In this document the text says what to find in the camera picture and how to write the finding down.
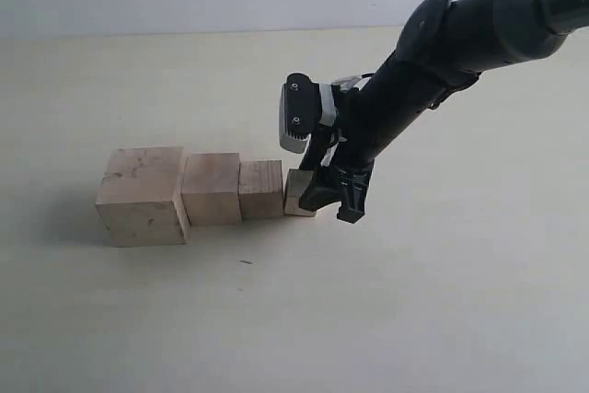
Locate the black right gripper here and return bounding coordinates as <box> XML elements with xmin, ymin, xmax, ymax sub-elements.
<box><xmin>298</xmin><ymin>125</ymin><xmax>375</xmax><ymax>224</ymax></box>

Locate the smallest wooden block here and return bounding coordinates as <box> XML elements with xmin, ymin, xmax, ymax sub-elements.
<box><xmin>283</xmin><ymin>168</ymin><xmax>316</xmax><ymax>217</ymax></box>

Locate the medium wooden block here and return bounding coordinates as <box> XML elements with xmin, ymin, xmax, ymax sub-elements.
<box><xmin>238</xmin><ymin>160</ymin><xmax>283</xmax><ymax>219</ymax></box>

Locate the second largest wooden block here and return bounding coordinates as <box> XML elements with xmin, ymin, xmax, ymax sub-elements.
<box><xmin>181</xmin><ymin>153</ymin><xmax>242</xmax><ymax>226</ymax></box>

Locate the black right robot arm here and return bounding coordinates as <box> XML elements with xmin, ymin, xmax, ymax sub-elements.
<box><xmin>299</xmin><ymin>0</ymin><xmax>588</xmax><ymax>223</ymax></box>

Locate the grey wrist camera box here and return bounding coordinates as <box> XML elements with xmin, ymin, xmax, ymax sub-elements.
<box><xmin>279</xmin><ymin>73</ymin><xmax>337</xmax><ymax>154</ymax></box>

